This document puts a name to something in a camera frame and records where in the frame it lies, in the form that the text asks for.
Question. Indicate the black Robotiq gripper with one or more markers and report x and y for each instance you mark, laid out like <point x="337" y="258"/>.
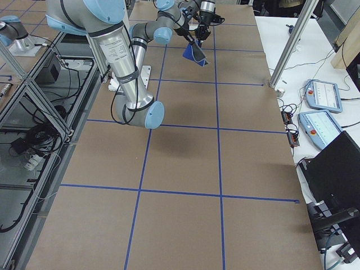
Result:
<point x="204" y="19"/>

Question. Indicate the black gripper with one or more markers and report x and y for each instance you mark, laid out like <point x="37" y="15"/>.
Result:
<point x="187" y="34"/>

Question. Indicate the blue and grey towel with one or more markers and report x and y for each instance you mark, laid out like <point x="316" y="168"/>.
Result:
<point x="195" y="54"/>

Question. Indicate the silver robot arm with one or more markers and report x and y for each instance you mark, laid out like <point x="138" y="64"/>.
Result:
<point x="123" y="49"/>
<point x="189" y="19"/>

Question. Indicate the small metal cylinder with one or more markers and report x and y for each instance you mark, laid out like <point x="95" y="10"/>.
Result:
<point x="280" y="92"/>

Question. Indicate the black connector box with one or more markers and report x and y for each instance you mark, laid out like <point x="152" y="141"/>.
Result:
<point x="293" y="139"/>
<point x="286" y="117"/>

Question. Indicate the left teach pendant tablet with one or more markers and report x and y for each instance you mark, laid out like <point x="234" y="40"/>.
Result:
<point x="323" y="95"/>

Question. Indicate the teach pendant tablet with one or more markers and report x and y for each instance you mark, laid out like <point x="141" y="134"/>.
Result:
<point x="320" y="126"/>
<point x="323" y="95"/>

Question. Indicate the black monitor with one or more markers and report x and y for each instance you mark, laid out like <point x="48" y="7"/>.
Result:
<point x="333" y="177"/>

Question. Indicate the aluminium frame post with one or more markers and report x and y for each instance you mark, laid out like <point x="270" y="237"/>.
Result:
<point x="299" y="27"/>

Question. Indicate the aluminium frame rail structure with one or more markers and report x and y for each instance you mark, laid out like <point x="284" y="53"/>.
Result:
<point x="45" y="97"/>

